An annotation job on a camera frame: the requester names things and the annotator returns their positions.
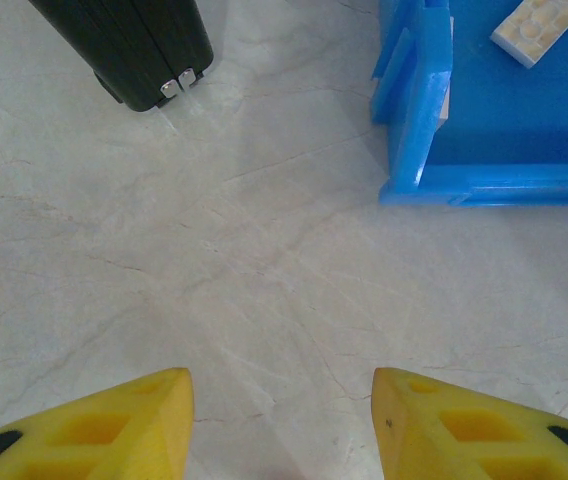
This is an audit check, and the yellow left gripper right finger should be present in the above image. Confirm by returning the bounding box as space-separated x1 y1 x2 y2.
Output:
370 366 568 480

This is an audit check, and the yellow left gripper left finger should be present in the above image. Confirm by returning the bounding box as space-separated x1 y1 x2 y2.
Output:
0 367 196 480

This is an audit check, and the white two-by-four lego brick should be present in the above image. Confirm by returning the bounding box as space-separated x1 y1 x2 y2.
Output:
489 0 568 69

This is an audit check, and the blue three-compartment bin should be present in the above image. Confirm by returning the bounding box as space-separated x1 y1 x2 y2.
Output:
369 0 568 207

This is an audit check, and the black hard case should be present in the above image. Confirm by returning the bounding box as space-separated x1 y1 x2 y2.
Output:
27 0 215 114

